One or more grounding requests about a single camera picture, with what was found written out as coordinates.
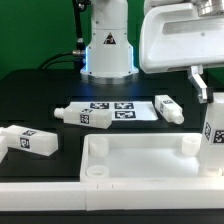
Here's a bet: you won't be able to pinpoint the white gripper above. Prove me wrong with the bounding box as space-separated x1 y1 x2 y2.
139 2 224 104

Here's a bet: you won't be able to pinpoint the white desk top tray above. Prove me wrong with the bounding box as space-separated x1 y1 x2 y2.
80 133 224 182

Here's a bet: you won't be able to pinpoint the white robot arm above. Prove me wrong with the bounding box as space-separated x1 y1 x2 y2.
81 0 224 103

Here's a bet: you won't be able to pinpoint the white sheet with tags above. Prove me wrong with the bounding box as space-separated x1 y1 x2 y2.
71 101 158 121

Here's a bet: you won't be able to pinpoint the white left obstacle bar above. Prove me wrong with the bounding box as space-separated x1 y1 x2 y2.
0 136 8 163

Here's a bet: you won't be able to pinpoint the white obstacle bar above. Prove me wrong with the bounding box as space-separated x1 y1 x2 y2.
0 136 8 163
0 179 224 211

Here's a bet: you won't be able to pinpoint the white front obstacle bar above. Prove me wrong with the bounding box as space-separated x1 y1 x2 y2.
0 179 224 211

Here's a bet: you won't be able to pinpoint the black cables at base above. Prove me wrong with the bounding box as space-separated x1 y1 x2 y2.
38 0 92 70

